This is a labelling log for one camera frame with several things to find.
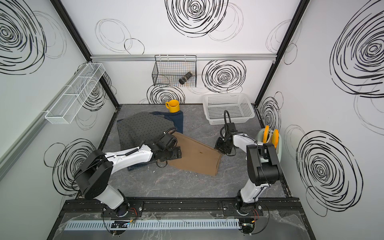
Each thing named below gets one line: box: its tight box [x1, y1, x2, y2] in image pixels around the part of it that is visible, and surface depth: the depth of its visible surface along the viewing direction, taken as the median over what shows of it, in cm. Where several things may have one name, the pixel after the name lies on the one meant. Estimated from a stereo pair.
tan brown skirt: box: [158, 131, 223, 177], surface depth 93 cm
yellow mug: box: [165, 99, 180, 113], surface depth 113 cm
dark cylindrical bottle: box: [179, 71, 193, 85], surface depth 93 cm
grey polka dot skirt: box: [116, 112, 175, 151], surface depth 104 cm
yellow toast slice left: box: [263, 125, 270, 144], surface depth 80 cm
